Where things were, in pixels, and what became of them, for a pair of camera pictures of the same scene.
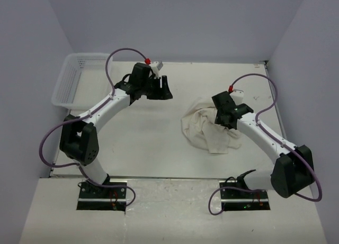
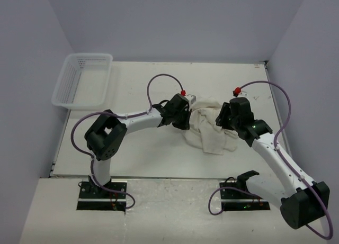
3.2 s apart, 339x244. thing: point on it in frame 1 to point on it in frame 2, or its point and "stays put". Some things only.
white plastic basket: [82, 82] stays put
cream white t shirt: [198, 125] stays put
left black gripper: [160, 93] to [185, 125]
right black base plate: [235, 198] stays put
